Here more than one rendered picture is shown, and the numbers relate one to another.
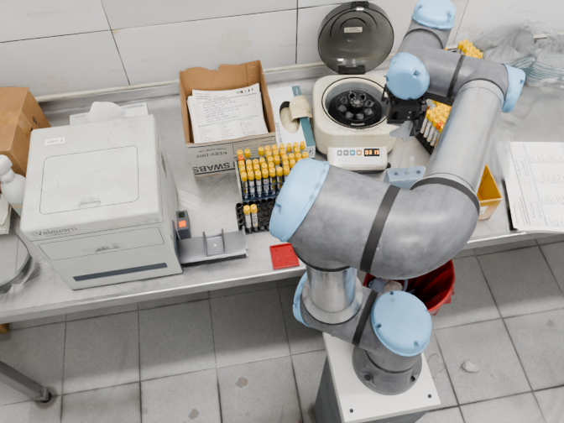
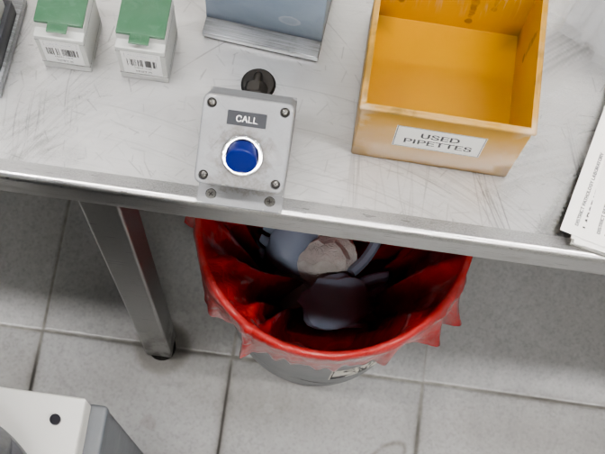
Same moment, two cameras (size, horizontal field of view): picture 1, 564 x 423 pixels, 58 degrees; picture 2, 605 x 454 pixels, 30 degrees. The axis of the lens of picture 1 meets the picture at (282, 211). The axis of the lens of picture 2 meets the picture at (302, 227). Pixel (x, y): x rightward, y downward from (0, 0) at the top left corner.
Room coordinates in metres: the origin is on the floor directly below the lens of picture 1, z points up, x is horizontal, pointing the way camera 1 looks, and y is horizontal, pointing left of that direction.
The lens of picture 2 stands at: (0.35, -0.45, 1.75)
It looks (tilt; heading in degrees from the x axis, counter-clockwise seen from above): 72 degrees down; 9
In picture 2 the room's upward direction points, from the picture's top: 8 degrees clockwise
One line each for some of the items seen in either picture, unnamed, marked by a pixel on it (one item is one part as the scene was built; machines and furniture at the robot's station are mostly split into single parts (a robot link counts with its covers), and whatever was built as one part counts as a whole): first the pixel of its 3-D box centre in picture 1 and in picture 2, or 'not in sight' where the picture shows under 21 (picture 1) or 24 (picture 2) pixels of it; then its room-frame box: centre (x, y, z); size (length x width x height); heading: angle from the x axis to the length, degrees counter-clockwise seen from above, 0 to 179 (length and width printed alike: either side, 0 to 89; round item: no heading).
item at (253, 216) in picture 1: (268, 205); not in sight; (0.73, 0.03, 0.93); 0.17 x 0.09 x 0.11; 100
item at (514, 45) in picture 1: (502, 49); not in sight; (1.28, -0.69, 0.97); 0.26 x 0.17 x 0.19; 114
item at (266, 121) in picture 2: not in sight; (249, 117); (0.68, -0.35, 0.92); 0.13 x 0.07 x 0.08; 9
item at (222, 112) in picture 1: (227, 117); not in sight; (1.02, 0.15, 0.95); 0.29 x 0.25 x 0.15; 9
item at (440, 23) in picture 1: (428, 32); not in sight; (0.79, -0.28, 1.43); 0.09 x 0.08 x 0.11; 155
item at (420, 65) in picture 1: (422, 68); not in sight; (0.69, -0.25, 1.42); 0.11 x 0.11 x 0.08; 65
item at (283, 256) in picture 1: (284, 255); not in sight; (0.61, 0.00, 0.88); 0.07 x 0.07 x 0.01; 9
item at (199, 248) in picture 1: (206, 246); not in sight; (0.61, 0.19, 0.92); 0.21 x 0.07 x 0.05; 99
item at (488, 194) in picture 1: (463, 192); (446, 68); (0.77, -0.49, 0.93); 0.13 x 0.13 x 0.10; 9
